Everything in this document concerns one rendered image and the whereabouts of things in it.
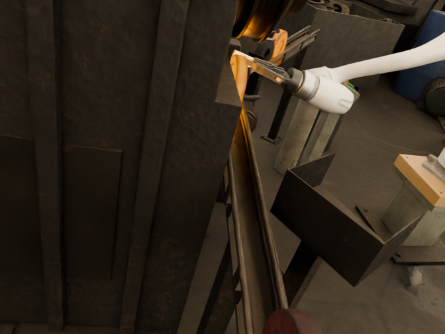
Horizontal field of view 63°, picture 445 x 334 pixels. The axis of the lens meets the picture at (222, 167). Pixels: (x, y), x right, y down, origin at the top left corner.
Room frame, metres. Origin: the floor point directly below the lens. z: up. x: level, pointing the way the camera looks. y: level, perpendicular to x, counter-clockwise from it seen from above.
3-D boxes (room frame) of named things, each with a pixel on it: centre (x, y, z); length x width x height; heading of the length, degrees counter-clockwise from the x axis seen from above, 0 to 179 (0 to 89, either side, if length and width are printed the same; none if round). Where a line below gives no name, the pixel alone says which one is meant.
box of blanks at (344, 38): (3.82, -0.62, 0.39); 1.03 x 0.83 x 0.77; 119
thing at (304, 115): (1.90, -0.36, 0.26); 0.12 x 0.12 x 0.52
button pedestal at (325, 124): (1.97, -0.51, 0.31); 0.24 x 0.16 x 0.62; 14
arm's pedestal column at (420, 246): (1.59, -1.05, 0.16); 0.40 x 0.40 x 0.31; 20
